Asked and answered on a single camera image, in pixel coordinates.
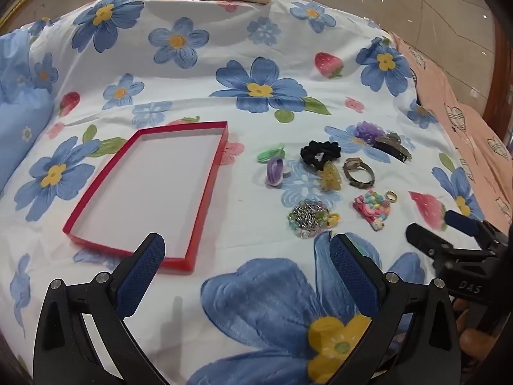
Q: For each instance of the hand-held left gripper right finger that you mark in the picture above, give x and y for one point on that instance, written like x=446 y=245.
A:
x=354 y=272

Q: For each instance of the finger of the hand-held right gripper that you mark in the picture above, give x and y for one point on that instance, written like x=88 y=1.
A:
x=461 y=220
x=425 y=237

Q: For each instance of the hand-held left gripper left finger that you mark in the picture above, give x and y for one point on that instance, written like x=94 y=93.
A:
x=150 y=256

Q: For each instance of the red shallow tray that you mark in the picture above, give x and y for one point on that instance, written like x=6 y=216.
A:
x=152 y=192

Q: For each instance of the metal wrist watch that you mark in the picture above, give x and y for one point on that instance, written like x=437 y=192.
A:
x=358 y=174

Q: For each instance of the yellow hair clip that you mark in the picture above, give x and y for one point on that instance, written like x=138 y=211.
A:
x=330 y=176

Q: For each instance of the black scrunchie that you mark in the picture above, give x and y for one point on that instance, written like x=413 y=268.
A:
x=320 y=153

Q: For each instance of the purple hair clip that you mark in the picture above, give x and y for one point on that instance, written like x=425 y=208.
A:
x=274 y=171

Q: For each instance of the green hair clip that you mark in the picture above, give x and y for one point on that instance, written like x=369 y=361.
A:
x=272 y=153

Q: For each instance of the person's right hand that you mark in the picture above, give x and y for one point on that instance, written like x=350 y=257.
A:
x=477 y=341

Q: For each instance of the pink printed sheet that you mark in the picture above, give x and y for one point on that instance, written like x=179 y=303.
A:
x=461 y=128

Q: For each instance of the brown hair claw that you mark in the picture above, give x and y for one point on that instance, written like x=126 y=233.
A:
x=394 y=146

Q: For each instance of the purple scrunchie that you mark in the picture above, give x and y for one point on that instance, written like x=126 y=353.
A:
x=368 y=130

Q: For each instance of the brown wooden furniture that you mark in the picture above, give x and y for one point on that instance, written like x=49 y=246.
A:
x=501 y=88

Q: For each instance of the blue floral pillow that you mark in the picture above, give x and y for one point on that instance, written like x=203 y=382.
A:
x=20 y=108

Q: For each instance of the floral bedsheet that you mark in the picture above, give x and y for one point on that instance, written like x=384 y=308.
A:
x=248 y=48

